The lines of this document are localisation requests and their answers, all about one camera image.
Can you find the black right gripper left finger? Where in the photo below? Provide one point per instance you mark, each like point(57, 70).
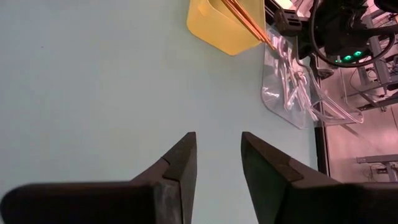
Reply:
point(174, 186)

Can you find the yellow plastic bin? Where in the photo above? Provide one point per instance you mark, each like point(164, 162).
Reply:
point(224, 31)

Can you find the grey metal desk frame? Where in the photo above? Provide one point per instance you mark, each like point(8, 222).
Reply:
point(377, 56)
point(385, 161)

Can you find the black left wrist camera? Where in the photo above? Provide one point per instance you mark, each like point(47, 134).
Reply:
point(287, 21)

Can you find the green table mat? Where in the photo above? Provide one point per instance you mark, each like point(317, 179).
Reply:
point(93, 93)

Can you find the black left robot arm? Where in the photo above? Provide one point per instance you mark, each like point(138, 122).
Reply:
point(342, 28)

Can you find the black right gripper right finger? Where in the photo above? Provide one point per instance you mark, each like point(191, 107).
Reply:
point(280, 186)

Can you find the clear plastic bin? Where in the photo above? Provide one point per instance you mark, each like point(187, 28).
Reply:
point(273, 93)

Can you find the gold spoon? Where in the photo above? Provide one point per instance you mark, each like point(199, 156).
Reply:
point(248, 20)

